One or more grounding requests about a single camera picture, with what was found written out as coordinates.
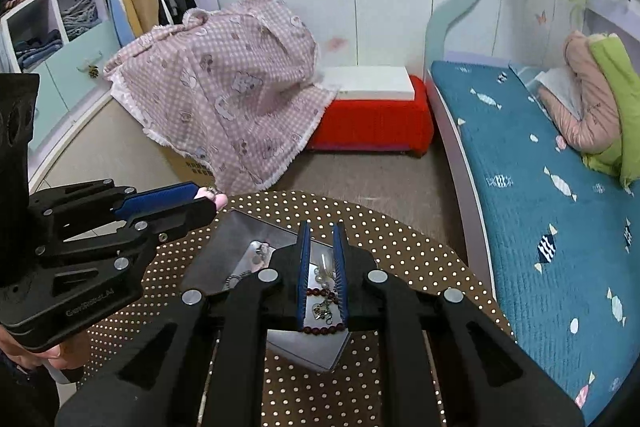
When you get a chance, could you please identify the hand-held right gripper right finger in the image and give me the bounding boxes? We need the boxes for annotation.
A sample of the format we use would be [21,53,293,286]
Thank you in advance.
[332,222,586,427]

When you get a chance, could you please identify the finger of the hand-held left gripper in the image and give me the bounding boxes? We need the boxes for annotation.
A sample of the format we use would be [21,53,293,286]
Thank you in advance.
[34,198,220,271]
[27,179,200,221]

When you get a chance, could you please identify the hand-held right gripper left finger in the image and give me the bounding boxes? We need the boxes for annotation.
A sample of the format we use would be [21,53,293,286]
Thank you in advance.
[55,221,313,427]

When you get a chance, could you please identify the red bead bracelet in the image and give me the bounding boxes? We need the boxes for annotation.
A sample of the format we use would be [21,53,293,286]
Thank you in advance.
[301,287,347,336]

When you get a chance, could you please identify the pink bead bracelet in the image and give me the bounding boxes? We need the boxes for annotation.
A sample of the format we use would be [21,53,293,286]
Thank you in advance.
[195,185,229,208]

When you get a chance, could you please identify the dark grey box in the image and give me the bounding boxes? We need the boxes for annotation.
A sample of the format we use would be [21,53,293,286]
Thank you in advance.
[181,208,363,374]

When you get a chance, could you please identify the person's left hand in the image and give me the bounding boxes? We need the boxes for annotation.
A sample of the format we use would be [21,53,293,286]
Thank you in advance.
[0,328,87,371]

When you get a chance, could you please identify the cardboard box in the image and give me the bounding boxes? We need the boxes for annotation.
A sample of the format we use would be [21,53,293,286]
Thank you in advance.
[159,141,219,190]

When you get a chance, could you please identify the brown polka-dot tablecloth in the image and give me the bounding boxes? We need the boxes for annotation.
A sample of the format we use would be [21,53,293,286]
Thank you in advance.
[80,190,516,427]

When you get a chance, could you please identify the pink checked cloth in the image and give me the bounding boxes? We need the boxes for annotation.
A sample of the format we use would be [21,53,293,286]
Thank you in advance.
[102,0,341,198]

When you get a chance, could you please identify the red stool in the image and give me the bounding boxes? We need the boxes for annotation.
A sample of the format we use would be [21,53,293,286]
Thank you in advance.
[304,74,435,158]

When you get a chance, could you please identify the teal drawer unit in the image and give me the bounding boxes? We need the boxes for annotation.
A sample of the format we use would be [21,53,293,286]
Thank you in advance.
[29,19,124,118]

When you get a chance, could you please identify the folded blue jeans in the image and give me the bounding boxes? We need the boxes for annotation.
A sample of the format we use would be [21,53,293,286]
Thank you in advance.
[12,31,64,70]

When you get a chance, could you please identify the blue candy-print mattress cover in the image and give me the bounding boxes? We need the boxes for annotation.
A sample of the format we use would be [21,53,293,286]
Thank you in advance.
[430,59,640,426]

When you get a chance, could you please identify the folded grey clothes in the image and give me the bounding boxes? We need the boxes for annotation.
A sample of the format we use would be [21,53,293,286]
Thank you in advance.
[60,0,101,40]

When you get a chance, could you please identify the white pillow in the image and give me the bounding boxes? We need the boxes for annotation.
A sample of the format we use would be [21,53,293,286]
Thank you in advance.
[520,66,576,118]

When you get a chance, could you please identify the pink and green quilt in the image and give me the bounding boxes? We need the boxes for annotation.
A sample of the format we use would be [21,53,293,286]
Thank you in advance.
[537,30,640,188]

